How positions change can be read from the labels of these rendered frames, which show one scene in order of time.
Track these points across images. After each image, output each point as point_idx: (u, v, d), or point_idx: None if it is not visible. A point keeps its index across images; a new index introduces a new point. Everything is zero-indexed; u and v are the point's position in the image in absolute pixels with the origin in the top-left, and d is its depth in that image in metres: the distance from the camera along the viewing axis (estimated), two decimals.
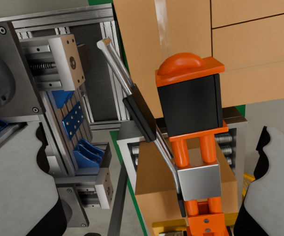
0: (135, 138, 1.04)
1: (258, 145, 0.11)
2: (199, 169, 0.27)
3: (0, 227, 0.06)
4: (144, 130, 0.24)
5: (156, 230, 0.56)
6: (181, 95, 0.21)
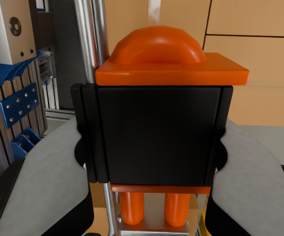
0: None
1: None
2: (156, 235, 0.17)
3: (35, 210, 0.06)
4: (91, 160, 0.12)
5: None
6: (145, 114, 0.10)
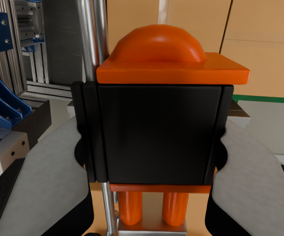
0: None
1: None
2: (154, 235, 0.17)
3: (35, 210, 0.06)
4: (91, 159, 0.12)
5: None
6: (146, 113, 0.10)
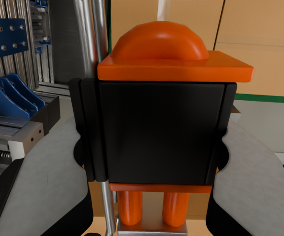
0: None
1: None
2: (154, 235, 0.16)
3: (34, 210, 0.06)
4: (89, 158, 0.11)
5: None
6: (147, 111, 0.10)
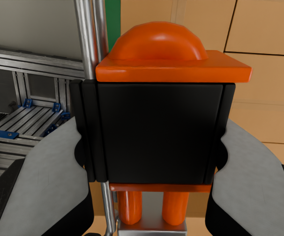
0: None
1: None
2: (154, 234, 0.16)
3: (35, 210, 0.06)
4: (90, 159, 0.11)
5: None
6: (146, 112, 0.10)
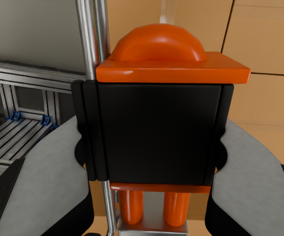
0: None
1: None
2: (155, 235, 0.16)
3: (35, 210, 0.06)
4: (91, 158, 0.12)
5: None
6: (145, 112, 0.10)
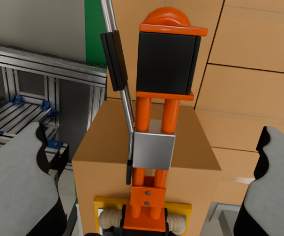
0: None
1: (258, 145, 0.11)
2: (156, 136, 0.28)
3: (0, 227, 0.06)
4: (113, 76, 0.23)
5: (96, 204, 0.55)
6: (160, 48, 0.21)
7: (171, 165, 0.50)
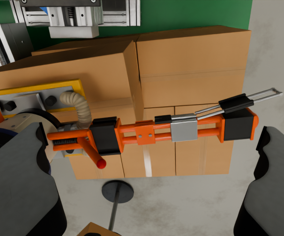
0: (8, 47, 0.99)
1: (258, 145, 0.11)
2: (196, 131, 0.50)
3: (0, 227, 0.06)
4: (233, 108, 0.46)
5: (75, 83, 0.58)
6: (246, 125, 0.48)
7: (136, 118, 0.79)
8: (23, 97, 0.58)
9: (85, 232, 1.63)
